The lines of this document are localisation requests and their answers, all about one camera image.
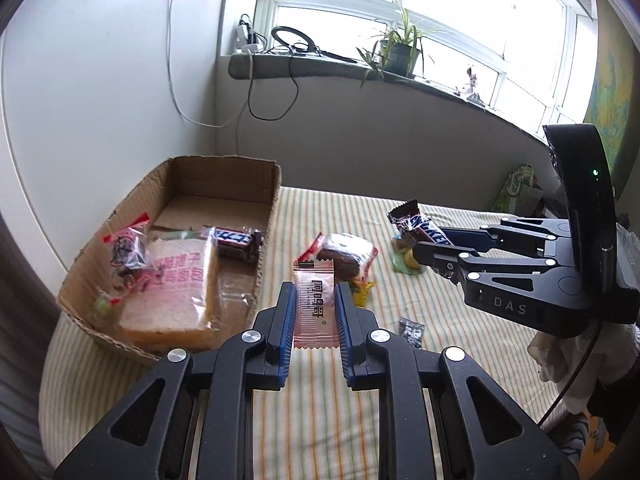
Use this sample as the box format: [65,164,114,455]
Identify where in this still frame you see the green candy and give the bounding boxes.
[392,252,427,276]

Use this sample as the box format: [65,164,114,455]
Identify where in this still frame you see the chocolate bar brown wrapper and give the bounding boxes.
[387,200,453,250]
[202,226,266,262]

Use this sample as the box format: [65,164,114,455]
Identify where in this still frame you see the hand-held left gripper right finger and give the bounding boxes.
[334,282,581,480]

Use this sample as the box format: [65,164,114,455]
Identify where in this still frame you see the green printed bag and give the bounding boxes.
[492,162,543,216]

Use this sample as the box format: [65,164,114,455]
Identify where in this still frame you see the white cable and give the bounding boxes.
[166,0,253,129]

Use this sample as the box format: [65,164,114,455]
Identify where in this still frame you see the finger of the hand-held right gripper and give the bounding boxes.
[439,216,572,259]
[412,240,570,287]

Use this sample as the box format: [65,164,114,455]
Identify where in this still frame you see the small black snack packet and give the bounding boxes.
[398,316,426,349]

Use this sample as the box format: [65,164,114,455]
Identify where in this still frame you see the striped tablecloth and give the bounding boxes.
[37,185,571,480]

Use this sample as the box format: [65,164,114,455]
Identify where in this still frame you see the person's right hand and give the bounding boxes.
[530,322,640,411]

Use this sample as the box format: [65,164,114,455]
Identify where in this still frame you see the pink wafer packet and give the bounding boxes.
[292,259,339,351]

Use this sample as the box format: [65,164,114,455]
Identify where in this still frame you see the brown cake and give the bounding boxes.
[295,232,379,282]
[101,212,152,303]

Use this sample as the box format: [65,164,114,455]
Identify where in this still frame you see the white frame window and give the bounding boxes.
[220,0,601,146]

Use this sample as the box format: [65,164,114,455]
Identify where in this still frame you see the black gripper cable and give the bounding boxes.
[537,320,603,428]

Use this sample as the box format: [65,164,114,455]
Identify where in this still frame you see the brown cardboard box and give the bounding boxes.
[56,155,282,367]

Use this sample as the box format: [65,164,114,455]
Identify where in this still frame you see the black ring light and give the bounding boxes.
[271,26,318,55]

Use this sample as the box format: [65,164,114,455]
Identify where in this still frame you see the small figurine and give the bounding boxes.
[457,65,486,106]

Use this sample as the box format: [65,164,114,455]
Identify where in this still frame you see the sliced bread packet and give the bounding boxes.
[119,232,221,352]

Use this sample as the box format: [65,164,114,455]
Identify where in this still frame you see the potted spider plant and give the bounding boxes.
[356,2,451,91]

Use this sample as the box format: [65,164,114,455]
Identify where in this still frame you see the person's right forearm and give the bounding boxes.
[587,375,640,443]

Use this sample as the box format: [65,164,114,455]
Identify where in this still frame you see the white power strip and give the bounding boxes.
[235,14,263,53]

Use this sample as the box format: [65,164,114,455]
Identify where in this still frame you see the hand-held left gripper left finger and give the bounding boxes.
[52,281,296,480]

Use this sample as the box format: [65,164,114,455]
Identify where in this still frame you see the grey stone windowsill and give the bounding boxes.
[228,52,551,148]

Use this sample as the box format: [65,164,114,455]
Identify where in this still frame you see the green yellow wall painting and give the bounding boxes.
[582,10,640,196]

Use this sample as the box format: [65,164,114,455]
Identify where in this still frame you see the white cabinet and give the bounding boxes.
[0,0,236,281]

